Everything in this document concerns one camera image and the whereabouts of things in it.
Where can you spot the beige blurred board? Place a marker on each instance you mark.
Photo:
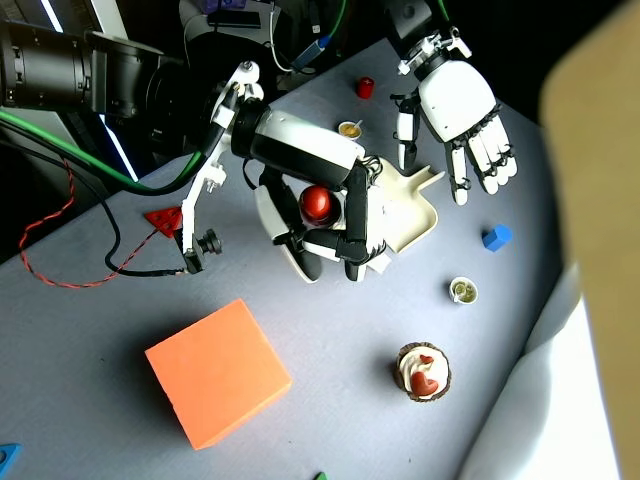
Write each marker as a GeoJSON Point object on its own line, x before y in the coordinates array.
{"type": "Point", "coordinates": [600, 150]}

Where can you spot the red cylinder block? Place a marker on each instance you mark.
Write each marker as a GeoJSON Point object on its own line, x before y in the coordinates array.
{"type": "Point", "coordinates": [365, 88]}

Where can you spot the cream plastic dustpan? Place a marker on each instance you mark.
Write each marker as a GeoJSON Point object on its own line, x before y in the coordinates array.
{"type": "Point", "coordinates": [410, 215]}

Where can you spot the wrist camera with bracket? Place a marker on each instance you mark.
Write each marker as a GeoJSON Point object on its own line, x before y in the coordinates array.
{"type": "Point", "coordinates": [210, 242]}

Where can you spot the grey table cloth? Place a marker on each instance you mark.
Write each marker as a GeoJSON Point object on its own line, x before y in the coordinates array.
{"type": "Point", "coordinates": [325, 310]}

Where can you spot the flat blue toy block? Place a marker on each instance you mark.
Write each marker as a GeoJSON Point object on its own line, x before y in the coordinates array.
{"type": "Point", "coordinates": [6, 465]}

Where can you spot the toy cupcake with cream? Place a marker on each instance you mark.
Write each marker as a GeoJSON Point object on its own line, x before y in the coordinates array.
{"type": "Point", "coordinates": [422, 372]}

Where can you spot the red triangle block with holes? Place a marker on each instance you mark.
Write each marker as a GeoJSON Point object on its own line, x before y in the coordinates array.
{"type": "Point", "coordinates": [162, 219]}

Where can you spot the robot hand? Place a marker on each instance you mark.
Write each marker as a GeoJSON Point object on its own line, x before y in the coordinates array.
{"type": "Point", "coordinates": [455, 100]}
{"type": "Point", "coordinates": [300, 145]}

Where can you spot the orange cube block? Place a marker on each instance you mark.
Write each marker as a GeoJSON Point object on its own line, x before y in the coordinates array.
{"type": "Point", "coordinates": [215, 370]}

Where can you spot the patterned toy bowl with spoon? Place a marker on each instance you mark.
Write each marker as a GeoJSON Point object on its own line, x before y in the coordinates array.
{"type": "Point", "coordinates": [462, 291]}

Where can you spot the yellow filled toy bowl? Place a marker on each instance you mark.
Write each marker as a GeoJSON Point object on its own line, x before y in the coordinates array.
{"type": "Point", "coordinates": [349, 131]}

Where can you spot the blue hexagonal prism block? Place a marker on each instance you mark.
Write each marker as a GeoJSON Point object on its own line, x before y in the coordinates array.
{"type": "Point", "coordinates": [496, 239]}

